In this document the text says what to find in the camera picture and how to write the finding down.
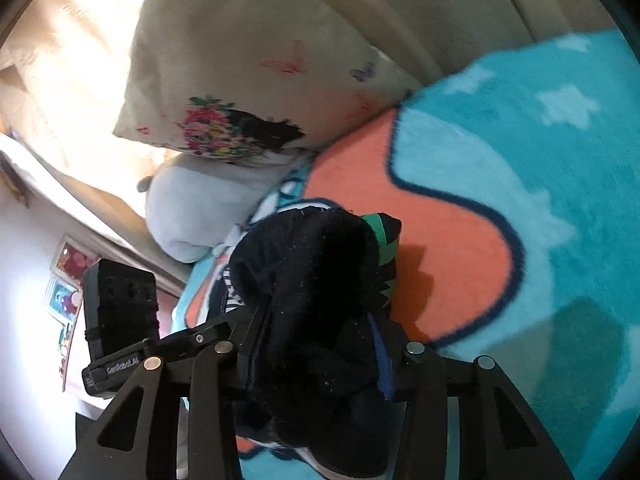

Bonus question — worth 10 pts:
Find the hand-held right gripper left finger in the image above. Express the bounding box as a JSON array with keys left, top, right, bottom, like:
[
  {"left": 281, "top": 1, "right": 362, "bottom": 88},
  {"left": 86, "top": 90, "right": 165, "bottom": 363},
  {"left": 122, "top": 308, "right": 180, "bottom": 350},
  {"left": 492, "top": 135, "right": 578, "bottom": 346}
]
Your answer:
[{"left": 57, "top": 305, "right": 273, "bottom": 480}]

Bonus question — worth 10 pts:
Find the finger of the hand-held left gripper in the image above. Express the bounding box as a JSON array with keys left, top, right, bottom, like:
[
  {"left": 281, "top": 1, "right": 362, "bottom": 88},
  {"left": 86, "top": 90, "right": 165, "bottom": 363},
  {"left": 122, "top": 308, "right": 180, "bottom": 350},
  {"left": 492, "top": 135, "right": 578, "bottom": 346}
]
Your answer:
[{"left": 150, "top": 321, "right": 237, "bottom": 359}]

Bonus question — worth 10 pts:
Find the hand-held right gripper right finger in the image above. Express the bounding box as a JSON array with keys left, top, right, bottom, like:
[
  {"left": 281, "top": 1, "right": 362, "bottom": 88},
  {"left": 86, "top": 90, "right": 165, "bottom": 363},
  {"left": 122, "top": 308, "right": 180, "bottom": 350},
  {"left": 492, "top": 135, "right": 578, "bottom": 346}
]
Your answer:
[{"left": 367, "top": 312, "right": 576, "bottom": 480}]

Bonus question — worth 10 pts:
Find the grey pillow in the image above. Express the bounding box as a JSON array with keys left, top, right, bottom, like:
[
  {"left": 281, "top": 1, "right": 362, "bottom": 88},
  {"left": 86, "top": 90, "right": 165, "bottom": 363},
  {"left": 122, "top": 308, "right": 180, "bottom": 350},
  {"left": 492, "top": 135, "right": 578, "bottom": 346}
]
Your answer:
[{"left": 137, "top": 150, "right": 313, "bottom": 263}]

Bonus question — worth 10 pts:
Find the turquoise cartoon printed blanket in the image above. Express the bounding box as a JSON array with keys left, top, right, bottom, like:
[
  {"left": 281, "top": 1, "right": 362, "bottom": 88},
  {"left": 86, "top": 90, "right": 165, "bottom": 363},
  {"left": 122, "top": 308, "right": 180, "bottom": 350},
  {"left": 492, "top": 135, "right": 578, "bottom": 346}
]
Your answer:
[{"left": 170, "top": 30, "right": 640, "bottom": 480}]

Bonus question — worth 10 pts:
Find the cream floral printed pillow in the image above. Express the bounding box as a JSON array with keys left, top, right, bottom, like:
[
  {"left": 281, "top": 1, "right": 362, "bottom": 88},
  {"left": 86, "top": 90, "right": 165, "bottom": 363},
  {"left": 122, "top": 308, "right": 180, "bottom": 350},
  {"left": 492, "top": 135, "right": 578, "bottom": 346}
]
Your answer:
[{"left": 112, "top": 0, "right": 423, "bottom": 163}]

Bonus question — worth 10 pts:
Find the blue wall picture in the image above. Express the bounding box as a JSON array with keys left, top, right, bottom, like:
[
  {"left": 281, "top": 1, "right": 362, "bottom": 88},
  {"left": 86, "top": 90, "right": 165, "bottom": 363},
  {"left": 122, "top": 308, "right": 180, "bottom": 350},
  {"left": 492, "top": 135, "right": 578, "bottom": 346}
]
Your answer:
[{"left": 47, "top": 275, "right": 83, "bottom": 318}]

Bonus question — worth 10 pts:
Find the red wall picture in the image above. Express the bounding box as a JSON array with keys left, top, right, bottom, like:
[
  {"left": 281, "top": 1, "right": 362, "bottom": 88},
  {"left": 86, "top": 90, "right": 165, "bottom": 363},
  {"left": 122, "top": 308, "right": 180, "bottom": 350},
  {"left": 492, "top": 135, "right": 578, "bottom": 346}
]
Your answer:
[{"left": 50, "top": 234, "right": 101, "bottom": 281}]

